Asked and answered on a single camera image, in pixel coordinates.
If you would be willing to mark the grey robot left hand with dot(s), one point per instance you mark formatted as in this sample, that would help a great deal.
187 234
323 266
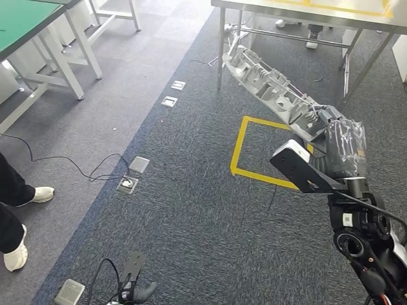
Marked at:
144 293

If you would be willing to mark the silver wheel hubcap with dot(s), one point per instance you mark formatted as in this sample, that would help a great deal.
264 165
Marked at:
270 88

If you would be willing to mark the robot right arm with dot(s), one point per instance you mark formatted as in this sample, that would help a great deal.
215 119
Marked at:
359 223

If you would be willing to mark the steel workbench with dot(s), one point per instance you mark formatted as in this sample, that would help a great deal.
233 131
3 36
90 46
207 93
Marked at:
254 8

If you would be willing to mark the metal floor socket plate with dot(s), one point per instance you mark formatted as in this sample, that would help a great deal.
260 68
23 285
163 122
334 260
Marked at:
68 292
178 85
169 101
122 188
139 164

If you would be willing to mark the yellow floor tape square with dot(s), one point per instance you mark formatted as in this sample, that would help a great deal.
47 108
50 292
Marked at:
236 147

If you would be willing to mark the person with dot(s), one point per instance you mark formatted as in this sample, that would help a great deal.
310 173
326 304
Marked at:
9 189
312 35

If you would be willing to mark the green topped white table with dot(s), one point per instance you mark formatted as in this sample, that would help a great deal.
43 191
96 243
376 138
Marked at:
19 21

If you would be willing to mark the yellow tape double rectangle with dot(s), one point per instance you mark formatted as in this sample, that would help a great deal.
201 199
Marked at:
386 12

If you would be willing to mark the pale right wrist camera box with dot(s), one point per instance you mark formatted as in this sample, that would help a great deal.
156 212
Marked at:
295 148

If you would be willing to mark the white metal frame table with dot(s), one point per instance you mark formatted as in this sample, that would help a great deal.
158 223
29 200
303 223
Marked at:
134 17

